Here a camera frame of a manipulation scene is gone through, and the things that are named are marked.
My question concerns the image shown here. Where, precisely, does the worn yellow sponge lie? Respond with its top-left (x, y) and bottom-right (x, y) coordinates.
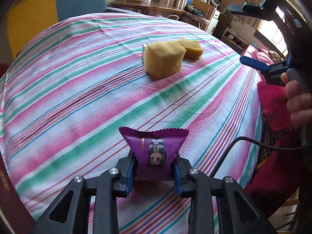
top-left (177, 39), bottom-right (204, 60)

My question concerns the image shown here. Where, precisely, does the yellow sponge block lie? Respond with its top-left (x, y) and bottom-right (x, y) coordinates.
top-left (143, 41), bottom-right (186, 79)

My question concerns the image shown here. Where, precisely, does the person's right hand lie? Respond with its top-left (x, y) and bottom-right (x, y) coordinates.
top-left (281, 72), bottom-right (312, 128)

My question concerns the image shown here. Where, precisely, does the red blanket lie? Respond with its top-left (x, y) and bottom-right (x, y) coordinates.
top-left (239, 43), bottom-right (312, 200)

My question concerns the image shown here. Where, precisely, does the white shelf unit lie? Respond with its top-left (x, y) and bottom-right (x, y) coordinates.
top-left (181, 0), bottom-right (221, 35)

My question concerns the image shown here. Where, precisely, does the striped bed sheet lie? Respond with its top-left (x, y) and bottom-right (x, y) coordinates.
top-left (1, 13), bottom-right (262, 221)

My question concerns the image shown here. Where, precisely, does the wooden desk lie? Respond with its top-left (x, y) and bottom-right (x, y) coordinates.
top-left (111, 1), bottom-right (183, 15)

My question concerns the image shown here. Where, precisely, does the multicolour upholstered chair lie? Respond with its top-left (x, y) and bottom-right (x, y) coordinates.
top-left (6, 0), bottom-right (137, 59)

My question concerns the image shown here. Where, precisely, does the black cable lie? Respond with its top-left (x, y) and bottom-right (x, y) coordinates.
top-left (209, 123), bottom-right (310, 179)

